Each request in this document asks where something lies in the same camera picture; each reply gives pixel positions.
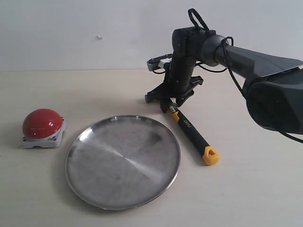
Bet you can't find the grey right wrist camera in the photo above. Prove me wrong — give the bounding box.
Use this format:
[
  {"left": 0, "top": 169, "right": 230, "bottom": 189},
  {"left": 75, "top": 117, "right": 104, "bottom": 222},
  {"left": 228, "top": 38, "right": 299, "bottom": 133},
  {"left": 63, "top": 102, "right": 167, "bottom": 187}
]
[{"left": 146, "top": 53, "right": 173, "bottom": 71}]

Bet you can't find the yellow black claw hammer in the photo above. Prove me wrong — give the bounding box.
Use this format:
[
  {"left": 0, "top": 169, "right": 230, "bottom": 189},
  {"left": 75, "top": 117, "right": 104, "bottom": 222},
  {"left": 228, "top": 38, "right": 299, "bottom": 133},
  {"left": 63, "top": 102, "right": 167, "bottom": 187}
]
[{"left": 160, "top": 98, "right": 220, "bottom": 166}]

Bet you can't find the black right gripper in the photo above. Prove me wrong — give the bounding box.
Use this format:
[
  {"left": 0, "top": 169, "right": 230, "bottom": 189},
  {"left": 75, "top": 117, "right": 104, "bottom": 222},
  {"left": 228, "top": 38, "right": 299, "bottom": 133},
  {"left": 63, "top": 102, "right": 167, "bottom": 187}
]
[{"left": 144, "top": 55, "right": 203, "bottom": 106}]

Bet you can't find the red dome push button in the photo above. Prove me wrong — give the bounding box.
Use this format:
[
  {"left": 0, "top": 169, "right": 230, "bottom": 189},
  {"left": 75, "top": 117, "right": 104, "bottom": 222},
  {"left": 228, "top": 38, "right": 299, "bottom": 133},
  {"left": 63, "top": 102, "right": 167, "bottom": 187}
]
[{"left": 22, "top": 108, "right": 67, "bottom": 148}]

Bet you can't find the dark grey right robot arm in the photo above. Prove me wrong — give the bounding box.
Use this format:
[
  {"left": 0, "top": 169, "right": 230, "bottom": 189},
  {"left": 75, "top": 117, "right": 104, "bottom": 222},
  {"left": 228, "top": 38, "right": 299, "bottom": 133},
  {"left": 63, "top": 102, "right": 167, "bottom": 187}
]
[{"left": 145, "top": 27, "right": 303, "bottom": 134}]

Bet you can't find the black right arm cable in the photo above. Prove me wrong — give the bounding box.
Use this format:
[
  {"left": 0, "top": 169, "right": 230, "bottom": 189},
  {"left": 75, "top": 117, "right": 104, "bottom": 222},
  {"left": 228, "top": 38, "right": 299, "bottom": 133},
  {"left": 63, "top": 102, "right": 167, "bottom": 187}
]
[{"left": 187, "top": 8, "right": 303, "bottom": 144}]

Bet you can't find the round steel plate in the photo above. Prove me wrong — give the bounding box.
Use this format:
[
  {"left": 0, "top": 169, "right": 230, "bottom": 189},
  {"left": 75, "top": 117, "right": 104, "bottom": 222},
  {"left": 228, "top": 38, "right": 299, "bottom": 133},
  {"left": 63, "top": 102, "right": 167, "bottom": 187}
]
[{"left": 64, "top": 115, "right": 181, "bottom": 211}]

